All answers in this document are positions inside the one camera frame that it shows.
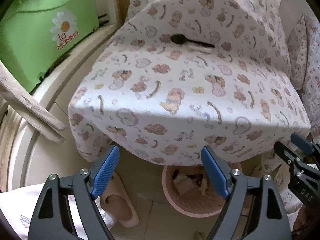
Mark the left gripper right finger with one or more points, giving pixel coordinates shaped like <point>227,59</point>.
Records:
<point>267,218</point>

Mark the pink woven trash basket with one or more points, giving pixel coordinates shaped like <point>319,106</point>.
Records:
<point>201,202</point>

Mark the pink print bed sheet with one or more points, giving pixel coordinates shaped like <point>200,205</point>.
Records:
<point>303,45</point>

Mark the wooden plank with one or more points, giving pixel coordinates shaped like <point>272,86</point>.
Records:
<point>29,109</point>

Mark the bear print chair cover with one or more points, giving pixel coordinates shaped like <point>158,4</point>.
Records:
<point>163,102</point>

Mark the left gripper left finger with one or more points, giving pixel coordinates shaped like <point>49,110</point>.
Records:
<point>52,218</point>

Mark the black plastic spoon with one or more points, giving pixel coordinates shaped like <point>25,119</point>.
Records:
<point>181,39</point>

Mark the white plastic applicator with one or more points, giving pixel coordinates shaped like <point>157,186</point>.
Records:
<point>200,49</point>

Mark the white shelf unit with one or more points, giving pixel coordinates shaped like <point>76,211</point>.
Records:
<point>27,157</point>

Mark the colourful small carton box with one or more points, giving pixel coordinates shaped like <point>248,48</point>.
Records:
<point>183,184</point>

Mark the beige slipper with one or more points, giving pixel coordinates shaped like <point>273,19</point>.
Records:
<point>117,204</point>

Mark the green plastic storage box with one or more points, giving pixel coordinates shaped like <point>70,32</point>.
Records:
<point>36,33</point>

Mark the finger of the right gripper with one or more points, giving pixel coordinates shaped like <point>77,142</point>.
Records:
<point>290,157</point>
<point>309,148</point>

